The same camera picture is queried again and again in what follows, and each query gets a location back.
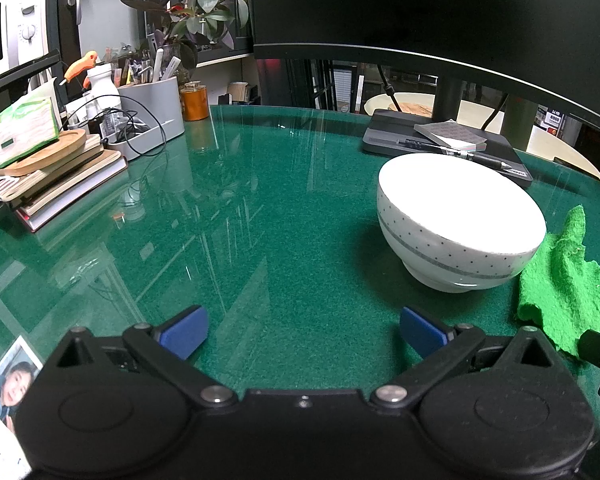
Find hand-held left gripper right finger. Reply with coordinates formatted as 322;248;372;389
369;305;573;408

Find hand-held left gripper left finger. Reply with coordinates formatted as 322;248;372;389
42;304;240;407

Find green cleaning cloth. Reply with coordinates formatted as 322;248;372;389
513;205;600;358

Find white dotted bowl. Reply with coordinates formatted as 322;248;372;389
376;154;547;293

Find stack of books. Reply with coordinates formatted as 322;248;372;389
15;150;129;233

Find portrait photo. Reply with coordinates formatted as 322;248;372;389
0;336;45;428

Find black pen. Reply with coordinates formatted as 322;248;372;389
397;139;513;171

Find grey sticky note pad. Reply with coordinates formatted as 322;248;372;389
413;120;488;153

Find tan cover notebook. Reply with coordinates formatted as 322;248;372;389
0;135;105;211

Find oval wooden tray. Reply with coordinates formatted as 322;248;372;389
0;128;87;177

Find grey desk organizer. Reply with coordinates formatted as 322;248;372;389
102;76;186;161

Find amber jar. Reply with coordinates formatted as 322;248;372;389
180;81;210;122

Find white bottle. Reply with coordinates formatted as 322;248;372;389
82;67;121;116

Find green white tissue pack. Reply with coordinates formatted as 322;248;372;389
0;97;61;169

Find bunch of pens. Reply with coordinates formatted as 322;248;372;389
107;47;183;86

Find black flat screen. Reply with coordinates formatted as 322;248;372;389
0;50;61;106

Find potted plant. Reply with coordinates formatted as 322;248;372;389
120;0;251;68

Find black curved monitor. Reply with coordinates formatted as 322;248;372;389
250;0;600;141

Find white microwave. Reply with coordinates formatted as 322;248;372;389
0;0;51;73

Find black cables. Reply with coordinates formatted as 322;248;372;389
65;95;168;161

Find orange handled tool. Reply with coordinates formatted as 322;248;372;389
62;51;103;83

